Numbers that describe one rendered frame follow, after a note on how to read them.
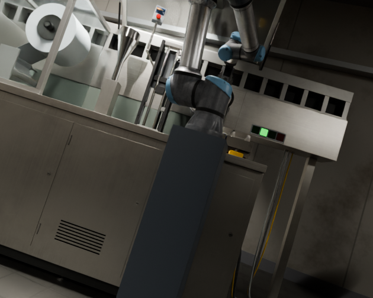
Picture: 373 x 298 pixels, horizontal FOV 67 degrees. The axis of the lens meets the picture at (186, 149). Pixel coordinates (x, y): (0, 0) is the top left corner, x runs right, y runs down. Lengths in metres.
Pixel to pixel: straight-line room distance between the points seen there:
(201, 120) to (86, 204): 0.80
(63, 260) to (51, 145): 0.59
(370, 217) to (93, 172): 2.82
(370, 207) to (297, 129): 1.59
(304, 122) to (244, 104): 0.44
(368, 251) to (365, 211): 0.40
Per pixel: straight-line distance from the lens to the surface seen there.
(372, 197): 3.53
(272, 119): 2.15
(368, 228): 3.53
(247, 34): 1.35
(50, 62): 1.81
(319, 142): 2.23
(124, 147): 1.51
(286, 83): 2.25
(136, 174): 1.49
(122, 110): 2.18
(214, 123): 1.05
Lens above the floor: 0.76
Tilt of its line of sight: 4 degrees up
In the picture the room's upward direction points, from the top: 18 degrees clockwise
